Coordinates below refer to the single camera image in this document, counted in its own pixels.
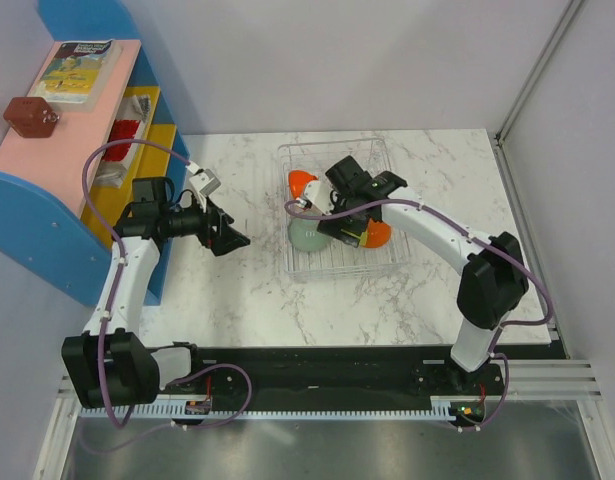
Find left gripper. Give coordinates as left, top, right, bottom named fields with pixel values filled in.
left=160, top=192, right=249, bottom=257

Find lime green bowl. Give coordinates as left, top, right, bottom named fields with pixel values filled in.
left=340, top=229, right=364, bottom=248

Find white bowl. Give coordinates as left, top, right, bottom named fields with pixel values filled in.
left=360, top=220, right=392, bottom=249

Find clear wire dish rack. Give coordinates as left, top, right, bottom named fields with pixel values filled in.
left=277, top=138, right=411, bottom=281

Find pale green bowl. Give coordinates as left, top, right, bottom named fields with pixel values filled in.
left=288, top=218, right=331, bottom=253

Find orange bowl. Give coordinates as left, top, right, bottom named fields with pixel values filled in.
left=288, top=170, right=317, bottom=199

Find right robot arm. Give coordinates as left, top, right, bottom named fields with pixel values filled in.
left=301, top=156, right=529, bottom=394

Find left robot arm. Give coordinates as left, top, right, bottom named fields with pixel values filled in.
left=61, top=170, right=250, bottom=409

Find red white brush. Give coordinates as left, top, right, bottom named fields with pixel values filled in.
left=94, top=95, right=152, bottom=188

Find illustrated book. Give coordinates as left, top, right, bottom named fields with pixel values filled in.
left=29, top=39, right=122, bottom=112

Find brown perforated box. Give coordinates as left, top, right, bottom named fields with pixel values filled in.
left=3, top=97, right=58, bottom=139

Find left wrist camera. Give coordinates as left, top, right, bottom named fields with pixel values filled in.
left=189, top=169, right=221, bottom=211

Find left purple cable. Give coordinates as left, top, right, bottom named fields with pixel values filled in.
left=76, top=139, right=253, bottom=455

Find purple cable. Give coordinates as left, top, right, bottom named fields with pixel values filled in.
left=76, top=139, right=253, bottom=455
left=284, top=198, right=555, bottom=434

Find aluminium corner post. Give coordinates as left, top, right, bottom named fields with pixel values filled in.
left=492, top=0, right=587, bottom=148

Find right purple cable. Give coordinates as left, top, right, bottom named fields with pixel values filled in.
left=284, top=198, right=555, bottom=434

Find white slotted cable duct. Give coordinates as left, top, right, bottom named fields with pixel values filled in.
left=79, top=396, right=460, bottom=420

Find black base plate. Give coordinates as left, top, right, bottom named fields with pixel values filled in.
left=165, top=346, right=503, bottom=410

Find aluminium frame rail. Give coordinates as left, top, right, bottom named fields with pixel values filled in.
left=31, top=305, right=604, bottom=480

